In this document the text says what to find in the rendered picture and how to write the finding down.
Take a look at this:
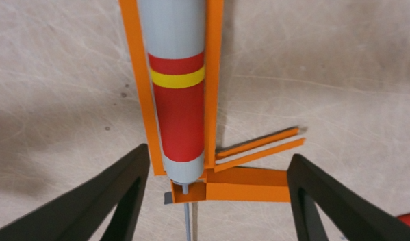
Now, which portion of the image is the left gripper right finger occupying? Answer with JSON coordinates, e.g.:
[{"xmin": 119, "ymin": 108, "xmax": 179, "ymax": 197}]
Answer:
[{"xmin": 286, "ymin": 153, "xmax": 410, "ymax": 241}]

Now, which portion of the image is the red and white cylinder with yellow stripe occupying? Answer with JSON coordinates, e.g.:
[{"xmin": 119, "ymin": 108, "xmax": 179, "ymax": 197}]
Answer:
[{"xmin": 138, "ymin": 0, "xmax": 203, "ymax": 183}]

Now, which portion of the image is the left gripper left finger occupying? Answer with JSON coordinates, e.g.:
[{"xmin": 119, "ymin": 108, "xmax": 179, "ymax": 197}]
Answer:
[{"xmin": 0, "ymin": 143, "xmax": 151, "ymax": 241}]

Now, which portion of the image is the red-handled screwdriver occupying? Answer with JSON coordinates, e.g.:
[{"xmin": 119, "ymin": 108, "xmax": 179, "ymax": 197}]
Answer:
[{"xmin": 340, "ymin": 212, "xmax": 410, "ymax": 239}]

